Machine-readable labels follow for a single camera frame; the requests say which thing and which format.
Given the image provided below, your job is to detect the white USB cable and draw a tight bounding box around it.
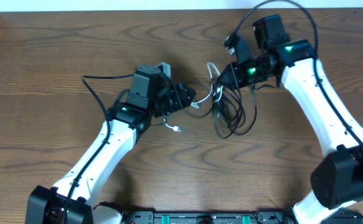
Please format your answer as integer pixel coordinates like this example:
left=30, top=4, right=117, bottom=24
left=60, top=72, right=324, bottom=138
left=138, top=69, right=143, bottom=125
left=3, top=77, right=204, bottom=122
left=163, top=62, right=224, bottom=133

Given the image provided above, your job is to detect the black USB cable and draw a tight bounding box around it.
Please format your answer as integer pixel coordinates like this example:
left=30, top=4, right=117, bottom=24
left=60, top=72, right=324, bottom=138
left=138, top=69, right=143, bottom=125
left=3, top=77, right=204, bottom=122
left=184, top=81, right=258, bottom=139

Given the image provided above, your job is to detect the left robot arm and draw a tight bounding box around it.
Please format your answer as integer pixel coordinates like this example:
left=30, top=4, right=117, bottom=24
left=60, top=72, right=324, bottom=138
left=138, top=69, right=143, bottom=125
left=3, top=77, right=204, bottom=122
left=25, top=62, right=196, bottom=223

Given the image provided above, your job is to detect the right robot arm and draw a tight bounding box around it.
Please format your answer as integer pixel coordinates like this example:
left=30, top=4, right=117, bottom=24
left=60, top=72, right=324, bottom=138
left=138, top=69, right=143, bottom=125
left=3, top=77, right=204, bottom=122
left=217, top=15, right=363, bottom=223

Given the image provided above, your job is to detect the right camera cable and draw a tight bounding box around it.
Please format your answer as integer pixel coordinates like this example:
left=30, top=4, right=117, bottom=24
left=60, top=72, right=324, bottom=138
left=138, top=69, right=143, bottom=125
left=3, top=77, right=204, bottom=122
left=227, top=0, right=363, bottom=170

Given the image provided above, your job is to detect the camera cable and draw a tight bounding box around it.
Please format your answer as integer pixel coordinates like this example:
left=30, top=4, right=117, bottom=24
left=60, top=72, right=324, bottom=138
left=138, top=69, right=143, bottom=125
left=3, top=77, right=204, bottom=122
left=227, top=0, right=363, bottom=170
left=61, top=74, right=135, bottom=224

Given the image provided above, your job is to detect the left camera cable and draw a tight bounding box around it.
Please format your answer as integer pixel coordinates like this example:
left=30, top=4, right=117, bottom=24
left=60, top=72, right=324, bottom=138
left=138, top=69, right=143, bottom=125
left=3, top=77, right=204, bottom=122
left=61, top=74, right=135, bottom=224

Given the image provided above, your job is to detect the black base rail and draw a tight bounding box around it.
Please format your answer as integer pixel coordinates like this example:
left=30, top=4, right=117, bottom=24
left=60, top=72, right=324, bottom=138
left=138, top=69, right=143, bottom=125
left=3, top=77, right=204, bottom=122
left=93, top=202, right=363, bottom=224

